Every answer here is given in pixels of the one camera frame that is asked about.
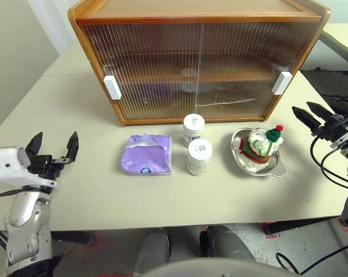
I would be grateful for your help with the red floor tape mark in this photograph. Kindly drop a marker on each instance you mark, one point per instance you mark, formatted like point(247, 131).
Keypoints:
point(90, 246)
point(273, 236)

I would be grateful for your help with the white jar bold lid print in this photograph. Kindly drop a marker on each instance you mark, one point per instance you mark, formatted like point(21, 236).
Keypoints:
point(199, 158)

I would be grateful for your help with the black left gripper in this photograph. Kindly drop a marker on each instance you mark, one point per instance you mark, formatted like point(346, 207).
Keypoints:
point(44, 166)

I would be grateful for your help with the grey robot right thigh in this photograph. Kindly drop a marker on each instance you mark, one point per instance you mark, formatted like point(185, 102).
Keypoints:
point(228, 245)

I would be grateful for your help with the black-framed side table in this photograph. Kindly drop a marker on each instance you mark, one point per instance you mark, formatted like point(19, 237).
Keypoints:
point(341, 52)

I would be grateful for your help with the white plush bear christmas outfit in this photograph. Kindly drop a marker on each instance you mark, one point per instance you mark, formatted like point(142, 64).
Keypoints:
point(257, 150)

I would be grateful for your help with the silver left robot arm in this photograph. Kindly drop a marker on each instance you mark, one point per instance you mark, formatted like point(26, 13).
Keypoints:
point(26, 219)

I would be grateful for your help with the grey robot thigh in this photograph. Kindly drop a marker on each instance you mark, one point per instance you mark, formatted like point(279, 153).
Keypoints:
point(228, 245)
point(152, 248)

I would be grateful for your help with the black table leg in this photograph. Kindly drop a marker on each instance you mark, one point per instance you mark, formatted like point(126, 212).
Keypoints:
point(72, 238)
point(300, 225)

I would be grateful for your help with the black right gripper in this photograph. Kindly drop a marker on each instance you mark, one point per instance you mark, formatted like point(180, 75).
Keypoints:
point(332, 128)

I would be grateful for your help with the wooden cabinet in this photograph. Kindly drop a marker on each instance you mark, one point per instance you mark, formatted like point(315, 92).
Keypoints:
point(191, 11)

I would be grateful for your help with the grey robot torso rim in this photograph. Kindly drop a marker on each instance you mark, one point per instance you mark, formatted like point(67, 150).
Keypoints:
point(220, 269)

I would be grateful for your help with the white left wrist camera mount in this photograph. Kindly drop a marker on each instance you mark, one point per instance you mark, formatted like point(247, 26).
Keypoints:
point(3, 170)

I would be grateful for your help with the ribbed clear sliding door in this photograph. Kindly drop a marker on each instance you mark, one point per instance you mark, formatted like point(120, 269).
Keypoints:
point(248, 57)
point(147, 72)

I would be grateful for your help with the grey robot left thigh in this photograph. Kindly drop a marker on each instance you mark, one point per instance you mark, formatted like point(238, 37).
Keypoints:
point(152, 248)

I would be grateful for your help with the purple tissue pack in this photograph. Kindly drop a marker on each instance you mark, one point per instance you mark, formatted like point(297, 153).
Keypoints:
point(145, 158)

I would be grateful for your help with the white jar faint lid print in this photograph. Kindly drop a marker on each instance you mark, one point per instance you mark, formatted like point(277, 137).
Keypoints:
point(193, 130)

